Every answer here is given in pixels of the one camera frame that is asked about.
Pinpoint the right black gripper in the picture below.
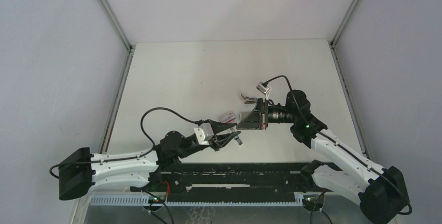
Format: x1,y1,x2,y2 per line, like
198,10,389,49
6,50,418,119
236,98,297,130

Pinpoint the red white staple box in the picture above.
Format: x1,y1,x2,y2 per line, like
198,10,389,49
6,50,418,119
218,111,236,123

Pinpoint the beige mini stapler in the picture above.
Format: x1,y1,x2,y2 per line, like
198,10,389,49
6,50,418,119
230,128,243,146

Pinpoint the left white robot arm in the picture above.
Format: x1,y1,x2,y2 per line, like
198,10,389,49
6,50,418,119
57,119,240,201

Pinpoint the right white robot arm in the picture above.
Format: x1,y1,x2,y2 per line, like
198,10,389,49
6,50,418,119
237,90,412,223

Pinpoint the left green circuit board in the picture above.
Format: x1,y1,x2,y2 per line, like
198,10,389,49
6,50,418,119
148,197,165,205

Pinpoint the green circuit board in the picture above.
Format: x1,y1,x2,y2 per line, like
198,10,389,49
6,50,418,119
148,197,165,205
302,195,324,206

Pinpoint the right green circuit board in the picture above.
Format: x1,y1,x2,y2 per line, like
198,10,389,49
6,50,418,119
302,195,324,206

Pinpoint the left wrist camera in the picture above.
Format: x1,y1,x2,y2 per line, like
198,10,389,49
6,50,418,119
194,122,214,145

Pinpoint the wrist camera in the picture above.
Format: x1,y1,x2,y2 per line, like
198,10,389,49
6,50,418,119
256,82,272,100
194,122,214,145

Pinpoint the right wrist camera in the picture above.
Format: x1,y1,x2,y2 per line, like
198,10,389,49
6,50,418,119
256,82,272,100

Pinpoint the left black cable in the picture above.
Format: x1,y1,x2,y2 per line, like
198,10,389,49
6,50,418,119
49,107,201,180

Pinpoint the black cable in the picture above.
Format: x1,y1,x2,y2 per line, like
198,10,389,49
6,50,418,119
49,107,201,180
266,74,413,216

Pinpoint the right black cable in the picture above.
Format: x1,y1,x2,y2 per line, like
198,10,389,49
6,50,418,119
266,74,413,216

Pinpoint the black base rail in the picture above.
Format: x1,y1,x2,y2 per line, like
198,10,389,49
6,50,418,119
130,160,339,204

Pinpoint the right aluminium frame post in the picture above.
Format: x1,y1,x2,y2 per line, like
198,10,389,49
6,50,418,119
328,0,370,158

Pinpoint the aluminium frame post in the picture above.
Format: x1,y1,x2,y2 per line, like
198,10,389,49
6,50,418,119
97,0,133,153
328,0,370,158

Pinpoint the left aluminium frame post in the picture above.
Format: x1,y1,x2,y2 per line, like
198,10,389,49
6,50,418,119
97,0,133,153

